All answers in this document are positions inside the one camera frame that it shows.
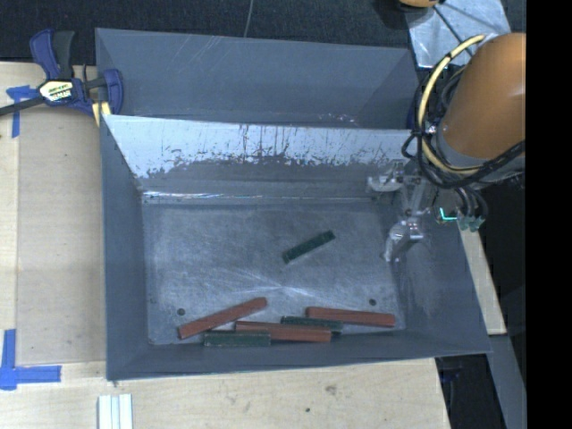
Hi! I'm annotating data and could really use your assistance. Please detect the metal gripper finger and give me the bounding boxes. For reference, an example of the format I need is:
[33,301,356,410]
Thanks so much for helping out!
[383,217,425,265]
[366,162,406,195]

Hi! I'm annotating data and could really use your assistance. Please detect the red-brown flat block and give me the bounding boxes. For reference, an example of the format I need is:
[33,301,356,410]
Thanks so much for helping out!
[233,320,334,344]
[305,306,398,329]
[176,296,269,341]

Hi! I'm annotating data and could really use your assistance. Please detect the dark green flat block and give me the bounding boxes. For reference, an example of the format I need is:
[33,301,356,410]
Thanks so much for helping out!
[279,315,346,334]
[203,331,273,349]
[282,230,337,265]

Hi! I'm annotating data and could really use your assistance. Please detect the grey metal bin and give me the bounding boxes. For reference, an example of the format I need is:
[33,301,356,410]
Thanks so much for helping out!
[93,27,493,382]

